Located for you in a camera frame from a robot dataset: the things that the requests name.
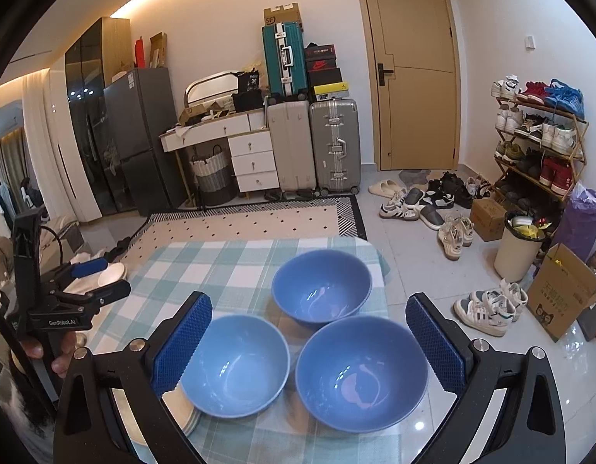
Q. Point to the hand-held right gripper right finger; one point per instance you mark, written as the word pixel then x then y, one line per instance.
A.
pixel 435 343

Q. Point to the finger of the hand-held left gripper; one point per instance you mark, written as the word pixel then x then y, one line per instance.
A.
pixel 90 267
pixel 107 292

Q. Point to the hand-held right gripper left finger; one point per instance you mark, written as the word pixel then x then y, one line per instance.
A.
pixel 182 343

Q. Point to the blue bowl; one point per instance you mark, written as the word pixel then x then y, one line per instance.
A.
pixel 360 377
pixel 240 372
pixel 322 290

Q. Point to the person's left hand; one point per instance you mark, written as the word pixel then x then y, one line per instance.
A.
pixel 65 353

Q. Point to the small cream bowl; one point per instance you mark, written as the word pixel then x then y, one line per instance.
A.
pixel 112 274

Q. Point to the beige sofa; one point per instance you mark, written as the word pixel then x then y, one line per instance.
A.
pixel 61 234

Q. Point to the teal checked tablecloth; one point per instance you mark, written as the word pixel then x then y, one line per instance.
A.
pixel 220 270

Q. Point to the white curtain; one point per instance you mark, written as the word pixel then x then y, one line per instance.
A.
pixel 51 154

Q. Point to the cream trash bin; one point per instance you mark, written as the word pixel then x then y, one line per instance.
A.
pixel 518 251

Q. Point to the scattered shoes pile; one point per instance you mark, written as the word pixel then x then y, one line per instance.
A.
pixel 433 212

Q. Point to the cat print cardboard box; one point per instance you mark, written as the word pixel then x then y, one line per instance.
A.
pixel 559 295

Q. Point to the closed brown cardboard box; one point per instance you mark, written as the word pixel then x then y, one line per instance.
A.
pixel 489 220

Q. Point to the grey refrigerator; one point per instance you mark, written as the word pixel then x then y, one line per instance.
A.
pixel 138 140

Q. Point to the dark glass cabinet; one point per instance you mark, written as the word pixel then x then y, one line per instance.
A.
pixel 85 130

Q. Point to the cream dotted rug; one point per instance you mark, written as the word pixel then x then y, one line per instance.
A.
pixel 244 220

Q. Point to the grey white laundry basket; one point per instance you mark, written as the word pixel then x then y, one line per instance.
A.
pixel 211 179

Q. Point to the dark patterned mat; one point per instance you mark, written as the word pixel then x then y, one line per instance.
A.
pixel 595 314

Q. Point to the grey floor cloth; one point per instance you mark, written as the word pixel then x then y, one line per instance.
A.
pixel 414 175

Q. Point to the small open cardboard box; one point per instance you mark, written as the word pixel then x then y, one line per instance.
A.
pixel 190 116

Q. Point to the purple bag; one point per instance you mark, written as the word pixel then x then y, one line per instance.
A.
pixel 588 222

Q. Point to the white dressing table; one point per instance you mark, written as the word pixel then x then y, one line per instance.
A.
pixel 252 154

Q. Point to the oval mirror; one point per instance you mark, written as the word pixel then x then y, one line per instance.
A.
pixel 208 87

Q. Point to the red flat box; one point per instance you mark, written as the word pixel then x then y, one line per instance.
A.
pixel 139 53

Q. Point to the silver suitcase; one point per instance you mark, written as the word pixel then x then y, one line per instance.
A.
pixel 334 145

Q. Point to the beige suitcase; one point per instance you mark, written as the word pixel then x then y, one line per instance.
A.
pixel 290 145

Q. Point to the open flat cardboard box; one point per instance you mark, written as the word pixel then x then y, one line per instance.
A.
pixel 157 51

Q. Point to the shoe rack with shoes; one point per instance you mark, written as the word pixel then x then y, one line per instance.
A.
pixel 556 135

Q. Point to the black labelled box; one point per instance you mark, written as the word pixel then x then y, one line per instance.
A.
pixel 249 82

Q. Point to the gold shoe rack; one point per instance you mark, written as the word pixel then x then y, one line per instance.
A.
pixel 579 140

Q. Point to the yellow black shoebox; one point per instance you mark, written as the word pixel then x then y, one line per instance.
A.
pixel 329 91

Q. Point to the teal suitcase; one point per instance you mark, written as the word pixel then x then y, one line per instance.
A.
pixel 283 60

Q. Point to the plain black shoebox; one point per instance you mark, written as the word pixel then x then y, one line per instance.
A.
pixel 324 76

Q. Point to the wooden door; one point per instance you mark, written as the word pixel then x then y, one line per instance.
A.
pixel 414 34

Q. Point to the cardboard box with black tape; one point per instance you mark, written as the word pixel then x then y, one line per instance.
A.
pixel 283 13

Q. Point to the white wall switch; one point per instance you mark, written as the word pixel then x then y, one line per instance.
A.
pixel 529 42

